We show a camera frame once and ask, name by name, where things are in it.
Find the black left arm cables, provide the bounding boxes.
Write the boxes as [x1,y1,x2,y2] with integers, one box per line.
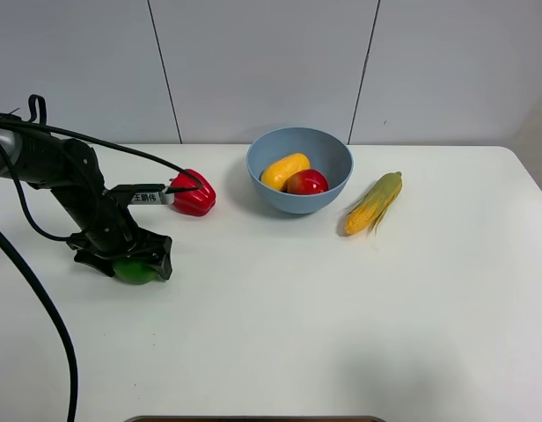
[0,94,210,422]

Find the red apple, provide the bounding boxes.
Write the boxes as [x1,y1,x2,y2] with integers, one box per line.
[287,169,329,195]

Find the yellow mango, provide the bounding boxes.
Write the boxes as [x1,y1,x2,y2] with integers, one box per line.
[260,153,311,192]

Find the green lime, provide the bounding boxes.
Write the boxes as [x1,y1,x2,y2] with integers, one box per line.
[113,258,157,285]

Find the blue bowl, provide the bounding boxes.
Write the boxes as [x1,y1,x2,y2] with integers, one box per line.
[245,127,354,215]

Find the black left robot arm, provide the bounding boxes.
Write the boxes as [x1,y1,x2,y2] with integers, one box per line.
[0,128,172,283]

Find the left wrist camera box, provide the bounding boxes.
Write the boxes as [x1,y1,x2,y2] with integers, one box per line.
[107,184,174,207]

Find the yellow corn cob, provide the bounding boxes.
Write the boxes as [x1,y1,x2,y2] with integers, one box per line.
[343,171,403,236]

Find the red bell pepper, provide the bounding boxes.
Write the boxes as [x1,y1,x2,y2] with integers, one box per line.
[170,169,216,217]

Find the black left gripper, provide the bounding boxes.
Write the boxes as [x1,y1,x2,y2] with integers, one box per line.
[66,187,172,281]

